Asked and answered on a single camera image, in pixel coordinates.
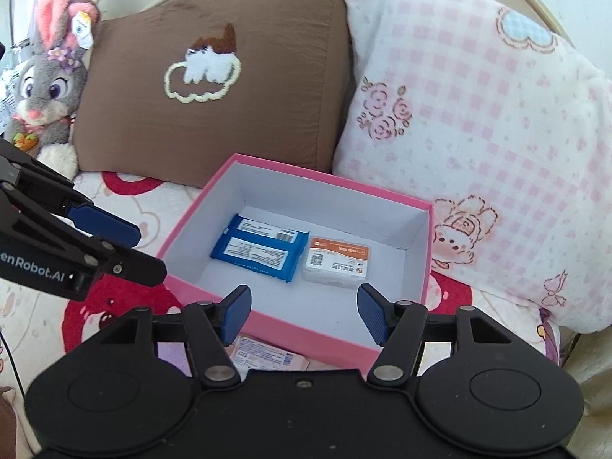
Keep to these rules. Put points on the brown embroidered pillow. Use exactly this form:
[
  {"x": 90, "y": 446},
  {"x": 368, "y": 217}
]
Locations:
[{"x": 173, "y": 91}]

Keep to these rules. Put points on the clear dental floss box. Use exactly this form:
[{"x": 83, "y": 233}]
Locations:
[{"x": 336, "y": 263}]

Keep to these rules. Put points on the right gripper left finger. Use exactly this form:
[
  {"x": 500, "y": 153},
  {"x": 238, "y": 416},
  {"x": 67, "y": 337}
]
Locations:
[{"x": 211, "y": 328}]

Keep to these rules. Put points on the purple plush toy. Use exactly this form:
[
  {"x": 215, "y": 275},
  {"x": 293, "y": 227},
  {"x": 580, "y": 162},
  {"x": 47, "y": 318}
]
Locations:
[{"x": 175, "y": 354}]

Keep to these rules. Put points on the pink cardboard box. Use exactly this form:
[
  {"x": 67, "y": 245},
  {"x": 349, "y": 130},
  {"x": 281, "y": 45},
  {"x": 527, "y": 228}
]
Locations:
[{"x": 315, "y": 320}]

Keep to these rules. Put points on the beige satin curtain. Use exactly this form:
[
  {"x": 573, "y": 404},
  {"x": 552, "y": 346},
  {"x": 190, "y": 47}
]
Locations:
[{"x": 588, "y": 359}]

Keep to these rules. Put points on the pink checked pillow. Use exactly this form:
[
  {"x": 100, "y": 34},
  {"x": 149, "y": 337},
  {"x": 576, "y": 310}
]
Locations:
[{"x": 506, "y": 129}]

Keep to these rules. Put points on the bear print blanket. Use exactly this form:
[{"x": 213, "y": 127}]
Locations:
[{"x": 480, "y": 392}]

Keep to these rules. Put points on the grey bunny plush toy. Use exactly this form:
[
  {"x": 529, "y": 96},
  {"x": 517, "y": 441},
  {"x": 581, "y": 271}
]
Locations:
[{"x": 50, "y": 86}]

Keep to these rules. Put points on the blue wet wipes pack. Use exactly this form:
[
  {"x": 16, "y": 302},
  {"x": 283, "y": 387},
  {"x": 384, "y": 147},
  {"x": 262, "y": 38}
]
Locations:
[{"x": 260, "y": 247}]

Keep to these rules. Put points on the small white tissue pack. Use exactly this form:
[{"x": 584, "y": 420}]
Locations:
[{"x": 250, "y": 354}]

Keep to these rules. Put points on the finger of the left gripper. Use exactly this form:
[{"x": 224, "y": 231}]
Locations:
[
  {"x": 107, "y": 259},
  {"x": 96, "y": 221}
]

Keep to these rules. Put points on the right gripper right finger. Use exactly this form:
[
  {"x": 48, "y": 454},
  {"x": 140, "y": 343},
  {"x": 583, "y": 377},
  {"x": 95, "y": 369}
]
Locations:
[{"x": 398, "y": 329}]

